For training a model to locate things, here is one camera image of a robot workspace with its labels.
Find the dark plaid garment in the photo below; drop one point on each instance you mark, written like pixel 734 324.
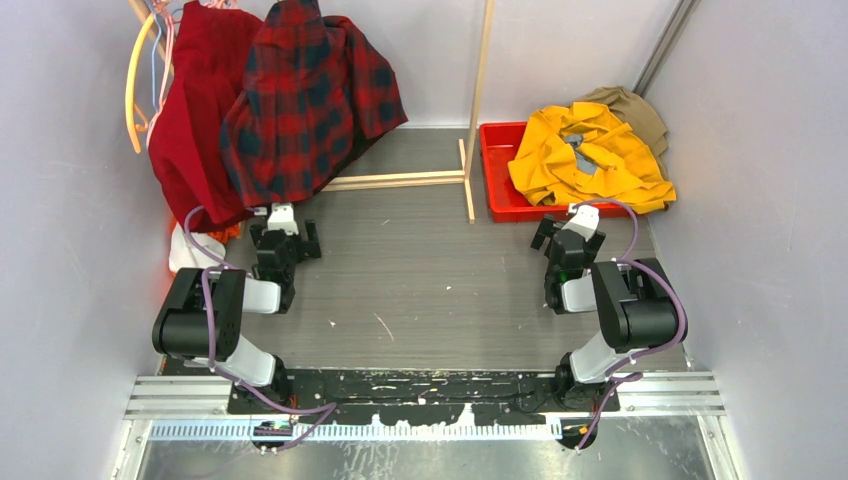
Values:
pixel 316 96

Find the light blue hanger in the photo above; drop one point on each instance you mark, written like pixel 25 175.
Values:
pixel 155 54

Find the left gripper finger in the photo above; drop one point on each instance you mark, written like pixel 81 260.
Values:
pixel 256 234
pixel 310 248

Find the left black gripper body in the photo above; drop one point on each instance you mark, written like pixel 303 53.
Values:
pixel 296 250

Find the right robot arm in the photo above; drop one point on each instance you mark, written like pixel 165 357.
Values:
pixel 635 311

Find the orange and white garment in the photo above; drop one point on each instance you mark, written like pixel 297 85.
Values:
pixel 207 250

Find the pink wire hanger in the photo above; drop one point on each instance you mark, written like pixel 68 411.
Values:
pixel 167 29

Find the red plastic bin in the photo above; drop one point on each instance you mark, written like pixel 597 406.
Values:
pixel 499 142

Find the yellow garment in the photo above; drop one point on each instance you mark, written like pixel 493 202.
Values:
pixel 582 152

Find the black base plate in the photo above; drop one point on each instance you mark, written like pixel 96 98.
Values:
pixel 438 397

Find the red skirt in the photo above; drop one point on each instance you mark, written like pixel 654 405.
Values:
pixel 209 59

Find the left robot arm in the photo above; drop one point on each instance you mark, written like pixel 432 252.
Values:
pixel 201 317

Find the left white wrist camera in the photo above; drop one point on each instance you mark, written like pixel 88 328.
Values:
pixel 278 217

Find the tan garment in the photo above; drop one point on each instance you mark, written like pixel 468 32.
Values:
pixel 631 108

